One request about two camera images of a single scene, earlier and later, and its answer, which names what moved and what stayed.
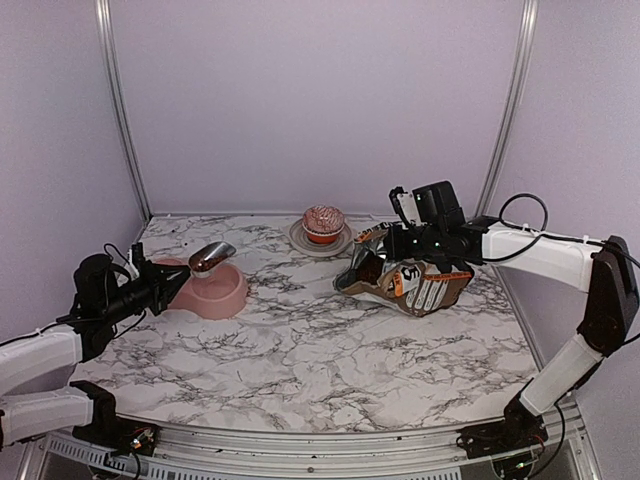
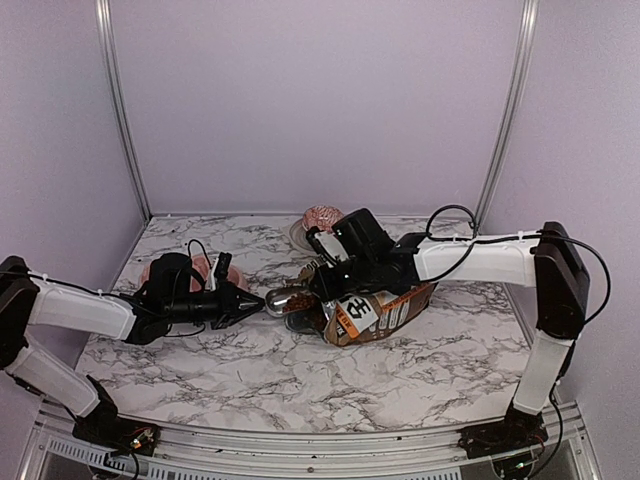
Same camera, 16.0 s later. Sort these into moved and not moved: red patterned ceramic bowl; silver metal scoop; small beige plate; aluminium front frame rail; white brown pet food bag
Moved: silver metal scoop; white brown pet food bag
Not moved: red patterned ceramic bowl; small beige plate; aluminium front frame rail
